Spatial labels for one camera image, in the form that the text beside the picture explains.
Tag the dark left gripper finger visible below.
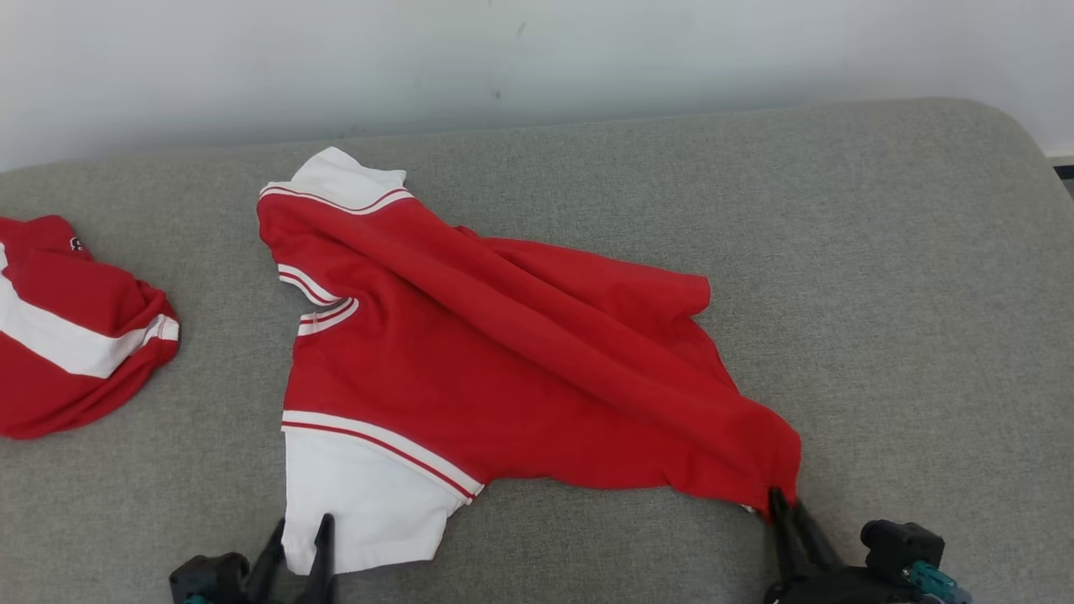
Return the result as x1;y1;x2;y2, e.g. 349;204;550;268
297;513;337;604
247;518;287;604

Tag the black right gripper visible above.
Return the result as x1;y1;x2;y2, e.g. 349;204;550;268
763;487;916;604

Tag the red white jersey shirt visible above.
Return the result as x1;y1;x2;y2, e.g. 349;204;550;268
256;147;803;576

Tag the red shorts white stripe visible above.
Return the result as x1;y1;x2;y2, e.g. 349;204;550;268
0;214;181;440

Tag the teal cable connector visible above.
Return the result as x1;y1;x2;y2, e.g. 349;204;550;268
905;560;974;604

